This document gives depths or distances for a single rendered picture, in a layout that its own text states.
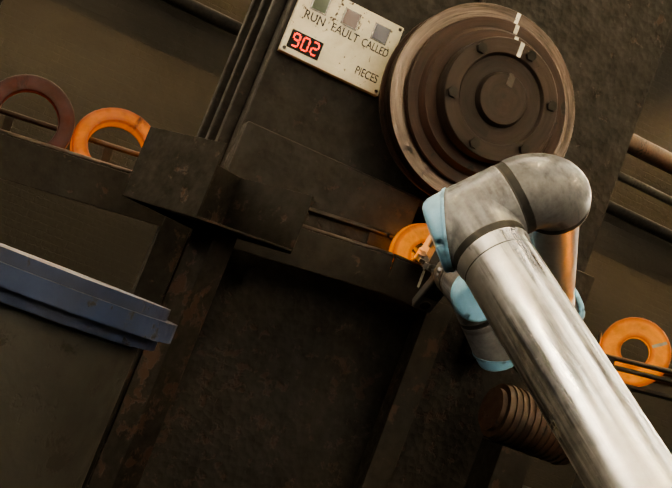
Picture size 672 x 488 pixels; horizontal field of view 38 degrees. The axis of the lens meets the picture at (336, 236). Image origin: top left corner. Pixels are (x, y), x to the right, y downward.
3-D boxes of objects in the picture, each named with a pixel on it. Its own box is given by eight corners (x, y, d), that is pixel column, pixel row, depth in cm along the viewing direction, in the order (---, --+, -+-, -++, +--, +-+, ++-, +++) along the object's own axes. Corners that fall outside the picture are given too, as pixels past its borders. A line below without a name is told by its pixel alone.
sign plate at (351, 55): (277, 50, 224) (305, -19, 226) (375, 97, 231) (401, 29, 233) (279, 48, 221) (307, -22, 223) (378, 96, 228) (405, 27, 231)
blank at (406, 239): (385, 224, 221) (391, 224, 218) (447, 221, 226) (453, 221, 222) (388, 292, 221) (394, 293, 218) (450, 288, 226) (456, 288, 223)
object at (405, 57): (350, 159, 219) (422, -26, 225) (522, 237, 232) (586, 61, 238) (359, 157, 213) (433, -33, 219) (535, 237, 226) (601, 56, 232)
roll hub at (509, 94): (418, 133, 213) (461, 19, 217) (523, 183, 221) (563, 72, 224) (427, 130, 208) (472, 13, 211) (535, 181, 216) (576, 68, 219)
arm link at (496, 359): (539, 357, 193) (518, 306, 189) (488, 383, 193) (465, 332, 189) (524, 339, 202) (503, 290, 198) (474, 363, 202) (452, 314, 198)
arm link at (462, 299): (467, 334, 188) (448, 291, 185) (449, 311, 200) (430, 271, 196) (510, 312, 188) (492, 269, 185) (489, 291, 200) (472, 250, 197)
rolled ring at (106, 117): (69, 104, 201) (67, 111, 204) (74, 186, 196) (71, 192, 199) (157, 108, 209) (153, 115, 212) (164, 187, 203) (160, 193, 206)
